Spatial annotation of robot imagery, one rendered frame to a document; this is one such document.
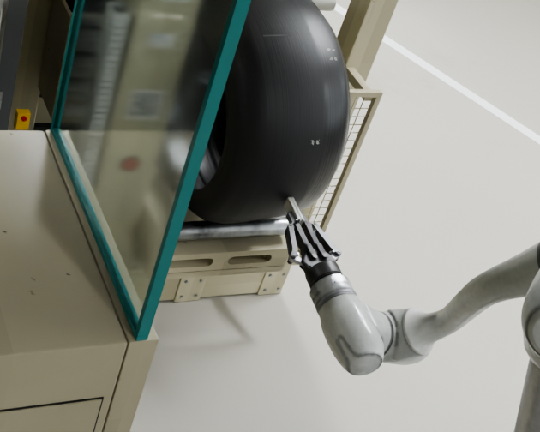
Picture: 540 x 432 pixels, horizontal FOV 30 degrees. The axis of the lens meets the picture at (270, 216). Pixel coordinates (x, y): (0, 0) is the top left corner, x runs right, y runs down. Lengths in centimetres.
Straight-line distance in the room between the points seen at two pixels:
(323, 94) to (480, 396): 181
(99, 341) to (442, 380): 229
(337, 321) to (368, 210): 231
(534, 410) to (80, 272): 77
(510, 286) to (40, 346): 82
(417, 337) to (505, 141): 326
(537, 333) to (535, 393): 18
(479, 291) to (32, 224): 80
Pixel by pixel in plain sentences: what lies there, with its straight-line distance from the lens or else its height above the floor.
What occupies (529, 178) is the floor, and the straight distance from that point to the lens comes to 507.
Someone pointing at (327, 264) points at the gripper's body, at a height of 110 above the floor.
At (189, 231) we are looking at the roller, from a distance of 235.
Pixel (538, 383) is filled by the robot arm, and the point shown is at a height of 134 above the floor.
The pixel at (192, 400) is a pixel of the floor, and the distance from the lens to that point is 323.
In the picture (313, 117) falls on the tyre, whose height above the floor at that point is 130.
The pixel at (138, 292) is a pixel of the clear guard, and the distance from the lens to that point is 154.
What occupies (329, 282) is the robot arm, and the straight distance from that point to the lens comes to 207.
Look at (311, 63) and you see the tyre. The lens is 216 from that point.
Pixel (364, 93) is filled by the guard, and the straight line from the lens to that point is 299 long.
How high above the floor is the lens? 236
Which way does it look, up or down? 36 degrees down
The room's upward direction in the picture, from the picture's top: 20 degrees clockwise
